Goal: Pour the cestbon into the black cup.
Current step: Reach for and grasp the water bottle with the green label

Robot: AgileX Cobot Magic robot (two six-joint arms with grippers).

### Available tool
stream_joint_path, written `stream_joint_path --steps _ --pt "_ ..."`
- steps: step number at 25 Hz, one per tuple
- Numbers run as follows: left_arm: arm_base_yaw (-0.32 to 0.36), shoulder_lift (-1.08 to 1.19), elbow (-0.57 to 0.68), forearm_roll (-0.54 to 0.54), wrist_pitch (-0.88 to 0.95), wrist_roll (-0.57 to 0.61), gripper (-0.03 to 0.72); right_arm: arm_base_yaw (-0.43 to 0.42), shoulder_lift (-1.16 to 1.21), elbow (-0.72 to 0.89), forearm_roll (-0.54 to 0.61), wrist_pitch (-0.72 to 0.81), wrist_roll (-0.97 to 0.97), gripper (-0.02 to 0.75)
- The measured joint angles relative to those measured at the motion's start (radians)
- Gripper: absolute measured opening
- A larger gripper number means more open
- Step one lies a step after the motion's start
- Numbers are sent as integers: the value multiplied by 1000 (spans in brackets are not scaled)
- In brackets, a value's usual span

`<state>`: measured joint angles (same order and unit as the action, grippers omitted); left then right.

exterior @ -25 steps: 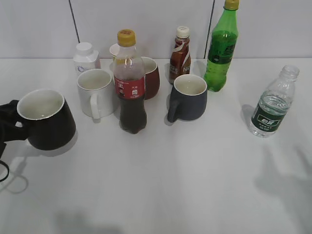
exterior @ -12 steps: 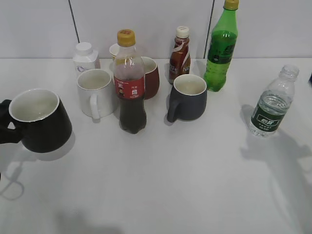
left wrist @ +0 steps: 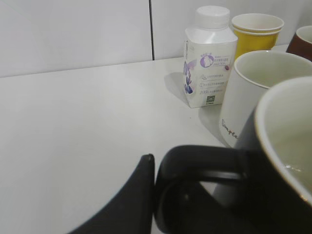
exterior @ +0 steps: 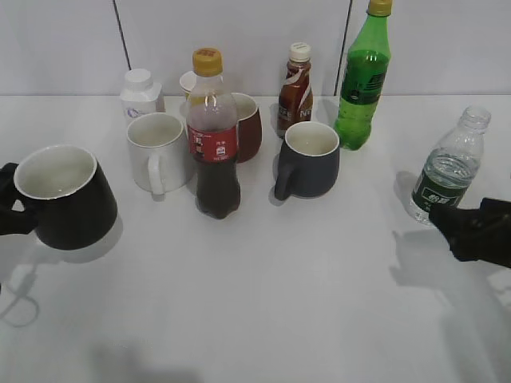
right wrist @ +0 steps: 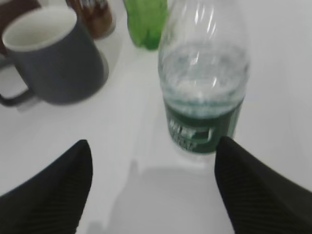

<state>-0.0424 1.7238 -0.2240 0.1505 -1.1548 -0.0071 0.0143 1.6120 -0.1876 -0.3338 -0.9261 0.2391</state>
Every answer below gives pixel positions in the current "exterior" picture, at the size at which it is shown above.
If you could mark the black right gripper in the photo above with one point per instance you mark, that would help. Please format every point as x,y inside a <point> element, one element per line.
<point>479,234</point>

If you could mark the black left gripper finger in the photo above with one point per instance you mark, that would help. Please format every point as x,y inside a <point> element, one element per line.
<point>17,222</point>
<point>8,191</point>

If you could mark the clear water bottle green label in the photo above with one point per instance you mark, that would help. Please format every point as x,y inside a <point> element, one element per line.
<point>451,166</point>

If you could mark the black ceramic mug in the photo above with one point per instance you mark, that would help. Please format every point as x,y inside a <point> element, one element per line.
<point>73,202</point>

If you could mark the yellow drink cup white lid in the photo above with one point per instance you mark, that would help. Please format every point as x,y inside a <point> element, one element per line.
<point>187,83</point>

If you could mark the white ceramic mug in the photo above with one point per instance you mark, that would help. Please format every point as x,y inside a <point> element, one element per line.
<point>158,153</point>

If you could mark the white plastic milk bottle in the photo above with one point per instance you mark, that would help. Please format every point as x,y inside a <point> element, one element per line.
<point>141,95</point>

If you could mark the dark grey ceramic mug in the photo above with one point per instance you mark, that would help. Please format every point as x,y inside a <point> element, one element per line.
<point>308,163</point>

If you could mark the green soda bottle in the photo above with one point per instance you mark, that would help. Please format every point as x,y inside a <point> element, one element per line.
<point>367,63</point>

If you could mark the brown coffee drink bottle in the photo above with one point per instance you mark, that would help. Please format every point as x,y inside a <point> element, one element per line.
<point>295,98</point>

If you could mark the cola bottle yellow cap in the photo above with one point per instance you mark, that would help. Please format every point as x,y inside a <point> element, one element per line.
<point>212,125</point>

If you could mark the dark red ceramic mug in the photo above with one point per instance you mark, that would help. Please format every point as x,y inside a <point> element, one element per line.
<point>250,130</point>

